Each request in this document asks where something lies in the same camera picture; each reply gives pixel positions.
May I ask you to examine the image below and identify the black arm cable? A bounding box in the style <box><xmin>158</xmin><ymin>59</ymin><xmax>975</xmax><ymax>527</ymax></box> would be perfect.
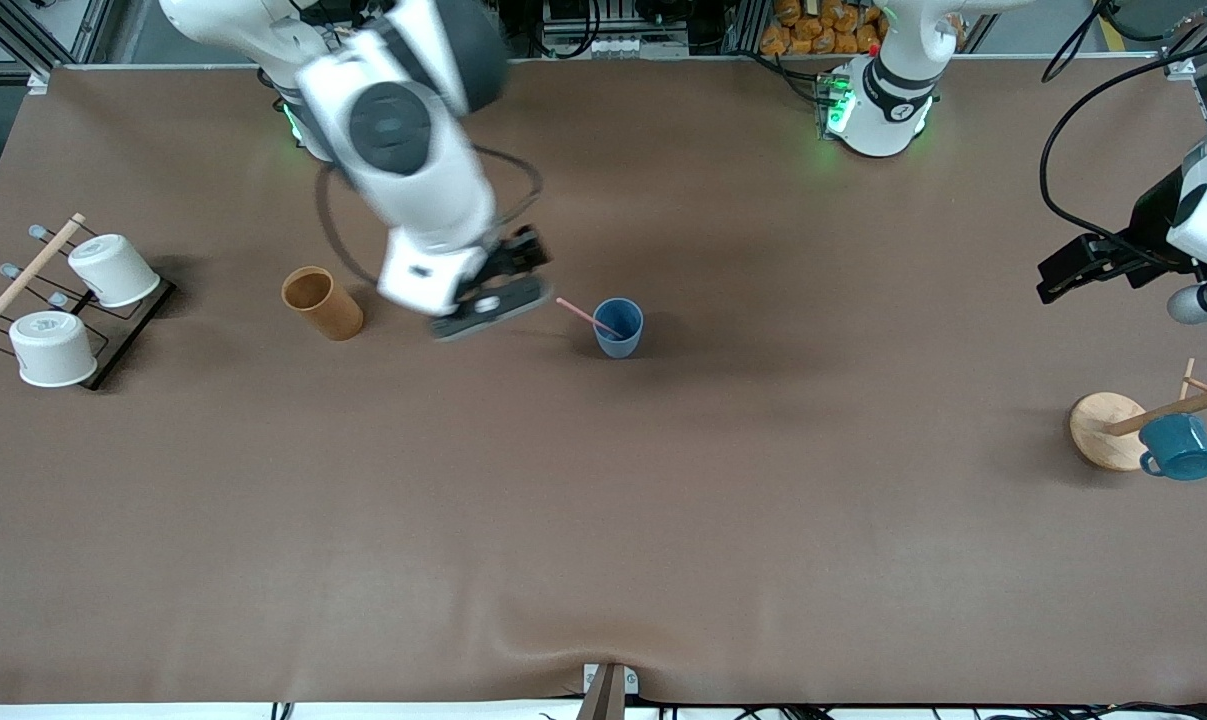
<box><xmin>316</xmin><ymin>145</ymin><xmax>545</xmax><ymax>293</ymax></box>
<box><xmin>1039</xmin><ymin>38</ymin><xmax>1207</xmax><ymax>263</ymax></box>

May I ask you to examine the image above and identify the metal table edge bracket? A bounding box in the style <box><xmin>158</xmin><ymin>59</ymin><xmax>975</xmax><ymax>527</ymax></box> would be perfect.
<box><xmin>575</xmin><ymin>662</ymin><xmax>640</xmax><ymax>720</ymax></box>

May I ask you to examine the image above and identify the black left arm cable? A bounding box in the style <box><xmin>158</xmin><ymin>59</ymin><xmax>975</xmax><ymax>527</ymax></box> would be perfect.
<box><xmin>1039</xmin><ymin>38</ymin><xmax>1207</xmax><ymax>263</ymax></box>

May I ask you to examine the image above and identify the blue plastic cup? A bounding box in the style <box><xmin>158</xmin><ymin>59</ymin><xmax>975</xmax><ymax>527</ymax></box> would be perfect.
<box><xmin>593</xmin><ymin>298</ymin><xmax>646</xmax><ymax>360</ymax></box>

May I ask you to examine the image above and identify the brown table mat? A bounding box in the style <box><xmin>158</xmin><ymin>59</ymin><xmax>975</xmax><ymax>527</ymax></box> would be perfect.
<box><xmin>0</xmin><ymin>60</ymin><xmax>1207</xmax><ymax>707</ymax></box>

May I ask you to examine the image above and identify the black wire cup rack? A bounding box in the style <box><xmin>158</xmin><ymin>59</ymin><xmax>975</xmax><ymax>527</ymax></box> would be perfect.
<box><xmin>0</xmin><ymin>212</ymin><xmax>177</xmax><ymax>392</ymax></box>

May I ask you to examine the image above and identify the orange toy bread pile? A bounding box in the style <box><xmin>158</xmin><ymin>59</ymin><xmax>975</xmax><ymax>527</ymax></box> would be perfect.
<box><xmin>760</xmin><ymin>0</ymin><xmax>889</xmax><ymax>57</ymax></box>

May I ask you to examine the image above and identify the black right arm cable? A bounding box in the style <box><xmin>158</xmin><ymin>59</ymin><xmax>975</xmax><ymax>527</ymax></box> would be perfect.
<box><xmin>316</xmin><ymin>145</ymin><xmax>545</xmax><ymax>293</ymax></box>

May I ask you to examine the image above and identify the teal enamel mug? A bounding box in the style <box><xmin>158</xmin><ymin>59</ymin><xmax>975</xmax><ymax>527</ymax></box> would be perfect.
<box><xmin>1137</xmin><ymin>413</ymin><xmax>1207</xmax><ymax>482</ymax></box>

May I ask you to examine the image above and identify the white connector block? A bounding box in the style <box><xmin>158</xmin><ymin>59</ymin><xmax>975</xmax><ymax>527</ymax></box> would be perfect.
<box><xmin>551</xmin><ymin>32</ymin><xmax>690</xmax><ymax>59</ymax></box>

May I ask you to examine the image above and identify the bamboo wooden cup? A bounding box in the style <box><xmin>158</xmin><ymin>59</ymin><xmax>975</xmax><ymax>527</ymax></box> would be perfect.
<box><xmin>281</xmin><ymin>266</ymin><xmax>365</xmax><ymax>342</ymax></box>

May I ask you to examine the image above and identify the wooden mug tree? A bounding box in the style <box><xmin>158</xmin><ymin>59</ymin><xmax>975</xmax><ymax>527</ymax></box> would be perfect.
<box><xmin>1069</xmin><ymin>358</ymin><xmax>1207</xmax><ymax>472</ymax></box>

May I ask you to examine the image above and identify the white paper cup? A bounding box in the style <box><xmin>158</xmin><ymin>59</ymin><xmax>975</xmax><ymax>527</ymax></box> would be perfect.
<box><xmin>8</xmin><ymin>310</ymin><xmax>99</xmax><ymax>388</ymax></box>
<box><xmin>67</xmin><ymin>234</ymin><xmax>162</xmax><ymax>309</ymax></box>

